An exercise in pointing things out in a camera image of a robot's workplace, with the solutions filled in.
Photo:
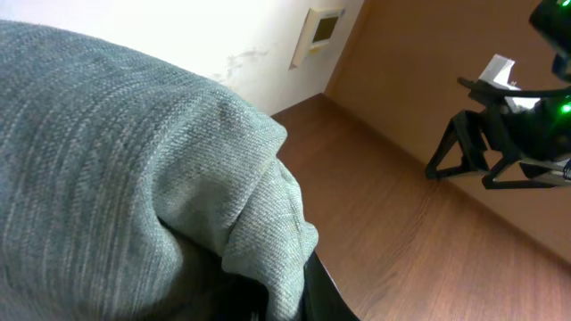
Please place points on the light blue jeans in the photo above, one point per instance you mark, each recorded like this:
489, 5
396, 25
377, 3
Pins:
132, 189

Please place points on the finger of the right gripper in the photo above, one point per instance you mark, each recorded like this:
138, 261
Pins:
525, 173
464, 129

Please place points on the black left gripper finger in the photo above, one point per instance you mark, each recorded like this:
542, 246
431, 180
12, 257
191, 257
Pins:
321, 300

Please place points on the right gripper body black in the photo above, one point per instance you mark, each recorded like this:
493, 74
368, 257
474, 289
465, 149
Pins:
537, 121

